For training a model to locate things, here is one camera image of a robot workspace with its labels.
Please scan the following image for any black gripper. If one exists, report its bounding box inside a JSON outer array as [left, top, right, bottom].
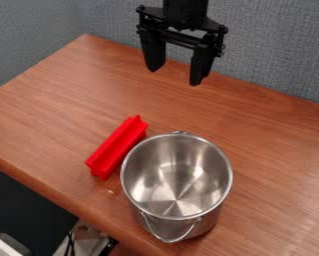
[[136, 0, 228, 86]]

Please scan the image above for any red plastic block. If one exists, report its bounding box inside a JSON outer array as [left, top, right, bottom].
[[84, 115, 148, 180]]

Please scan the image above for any stainless steel pot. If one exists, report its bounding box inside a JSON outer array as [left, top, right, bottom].
[[120, 131, 233, 243]]

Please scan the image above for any metal table leg bracket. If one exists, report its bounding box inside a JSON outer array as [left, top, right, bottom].
[[53, 220, 117, 256]]

